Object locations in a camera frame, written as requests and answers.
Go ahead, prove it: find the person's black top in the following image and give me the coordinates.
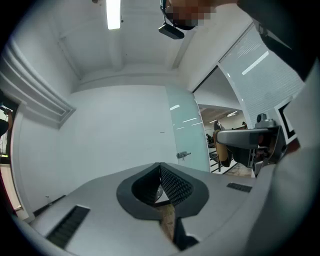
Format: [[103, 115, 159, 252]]
[[236, 0, 320, 83]]

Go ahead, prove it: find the ceiling light panel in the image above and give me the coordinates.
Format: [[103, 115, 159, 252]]
[[106, 0, 123, 31]]

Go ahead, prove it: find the brown shell office chair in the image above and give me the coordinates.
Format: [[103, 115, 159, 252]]
[[213, 119, 235, 168]]

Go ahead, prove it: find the frosted glass door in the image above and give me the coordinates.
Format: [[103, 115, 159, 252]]
[[165, 84, 211, 174]]

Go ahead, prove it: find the white shoulder strap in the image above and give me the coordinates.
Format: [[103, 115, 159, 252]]
[[252, 21, 293, 51]]

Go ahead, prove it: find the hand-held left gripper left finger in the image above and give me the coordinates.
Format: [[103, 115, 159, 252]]
[[14, 162, 180, 256]]

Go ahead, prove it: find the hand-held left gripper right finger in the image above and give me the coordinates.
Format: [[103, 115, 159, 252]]
[[160, 162, 258, 248]]

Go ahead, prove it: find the metal door handle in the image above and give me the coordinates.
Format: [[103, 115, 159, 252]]
[[176, 151, 192, 162]]

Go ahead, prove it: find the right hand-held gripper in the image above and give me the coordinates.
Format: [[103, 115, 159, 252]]
[[216, 101, 299, 174]]

